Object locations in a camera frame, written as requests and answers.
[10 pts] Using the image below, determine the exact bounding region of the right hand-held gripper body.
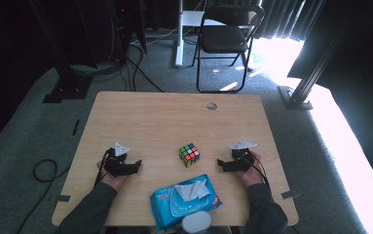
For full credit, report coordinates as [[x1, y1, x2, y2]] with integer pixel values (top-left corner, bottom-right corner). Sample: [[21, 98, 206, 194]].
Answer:
[[230, 139, 258, 173]]

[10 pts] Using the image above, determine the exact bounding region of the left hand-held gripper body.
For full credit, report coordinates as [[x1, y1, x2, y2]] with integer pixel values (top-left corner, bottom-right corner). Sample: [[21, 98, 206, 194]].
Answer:
[[103, 141, 133, 178]]

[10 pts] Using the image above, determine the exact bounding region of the colourful puzzle cube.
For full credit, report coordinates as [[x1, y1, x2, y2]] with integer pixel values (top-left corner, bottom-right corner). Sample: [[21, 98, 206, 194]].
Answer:
[[178, 142, 202, 169]]

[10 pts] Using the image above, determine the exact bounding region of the blue wet wipe packet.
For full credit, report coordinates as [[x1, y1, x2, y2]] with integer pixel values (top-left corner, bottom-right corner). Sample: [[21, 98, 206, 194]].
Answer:
[[149, 174, 223, 232]]

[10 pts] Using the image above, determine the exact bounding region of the person's left hand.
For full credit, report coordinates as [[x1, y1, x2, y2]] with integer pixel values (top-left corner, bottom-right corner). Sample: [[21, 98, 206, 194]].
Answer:
[[96, 160, 131, 191]]

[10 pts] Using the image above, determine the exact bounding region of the person's right hand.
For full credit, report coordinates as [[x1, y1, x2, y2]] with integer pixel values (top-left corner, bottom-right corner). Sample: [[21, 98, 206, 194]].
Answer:
[[237, 150, 266, 188]]

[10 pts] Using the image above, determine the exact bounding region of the black tape strip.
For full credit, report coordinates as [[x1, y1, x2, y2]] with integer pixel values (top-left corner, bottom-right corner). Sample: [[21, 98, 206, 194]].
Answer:
[[71, 119, 81, 137]]

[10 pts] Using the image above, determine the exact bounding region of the white round device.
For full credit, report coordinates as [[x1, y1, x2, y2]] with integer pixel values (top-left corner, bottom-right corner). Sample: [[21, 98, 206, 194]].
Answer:
[[181, 210, 213, 234]]

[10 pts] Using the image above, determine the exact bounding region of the black metal stand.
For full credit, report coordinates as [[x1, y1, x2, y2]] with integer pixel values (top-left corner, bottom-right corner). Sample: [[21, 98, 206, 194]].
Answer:
[[277, 0, 360, 111], [27, 0, 94, 104]]

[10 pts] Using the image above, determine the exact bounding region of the black folding chair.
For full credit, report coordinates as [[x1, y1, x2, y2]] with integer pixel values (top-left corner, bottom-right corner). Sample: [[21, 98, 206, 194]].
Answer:
[[192, 4, 266, 95]]

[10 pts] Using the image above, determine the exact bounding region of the dark equipment tower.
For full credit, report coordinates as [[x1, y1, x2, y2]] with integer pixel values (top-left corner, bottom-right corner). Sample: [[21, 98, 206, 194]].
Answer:
[[109, 0, 148, 63]]

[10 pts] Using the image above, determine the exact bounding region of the dark pleated curtain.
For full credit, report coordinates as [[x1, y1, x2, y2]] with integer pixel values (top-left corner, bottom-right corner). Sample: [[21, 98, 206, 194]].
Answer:
[[255, 0, 326, 42]]

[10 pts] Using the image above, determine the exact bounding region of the black hanging cloth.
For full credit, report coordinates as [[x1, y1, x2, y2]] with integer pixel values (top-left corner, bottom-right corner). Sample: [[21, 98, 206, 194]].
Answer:
[[286, 0, 373, 199]]

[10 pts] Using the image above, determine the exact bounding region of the left hand-held gripper cable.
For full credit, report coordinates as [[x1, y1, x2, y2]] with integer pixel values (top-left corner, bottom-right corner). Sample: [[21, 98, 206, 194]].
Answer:
[[94, 150, 110, 187]]

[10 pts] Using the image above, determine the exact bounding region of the hand-held gripper cable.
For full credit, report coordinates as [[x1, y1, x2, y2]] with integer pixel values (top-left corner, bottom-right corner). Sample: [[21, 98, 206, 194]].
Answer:
[[94, 150, 110, 187], [245, 154, 272, 193]]

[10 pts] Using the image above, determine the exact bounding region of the right hand-held gripper cable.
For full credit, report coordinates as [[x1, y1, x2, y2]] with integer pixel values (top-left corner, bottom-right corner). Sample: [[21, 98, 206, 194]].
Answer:
[[245, 154, 272, 193]]

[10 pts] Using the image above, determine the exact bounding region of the black floor cable loop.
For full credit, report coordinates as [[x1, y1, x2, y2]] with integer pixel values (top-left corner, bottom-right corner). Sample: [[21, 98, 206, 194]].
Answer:
[[17, 159, 71, 234]]

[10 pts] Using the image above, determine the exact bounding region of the black floor cables bundle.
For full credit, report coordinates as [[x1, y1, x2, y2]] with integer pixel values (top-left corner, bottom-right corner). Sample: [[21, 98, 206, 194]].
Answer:
[[93, 42, 165, 94]]

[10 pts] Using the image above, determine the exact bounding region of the white desk frame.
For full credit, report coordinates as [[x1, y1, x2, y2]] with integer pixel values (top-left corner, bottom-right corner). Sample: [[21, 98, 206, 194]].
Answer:
[[174, 0, 227, 68]]

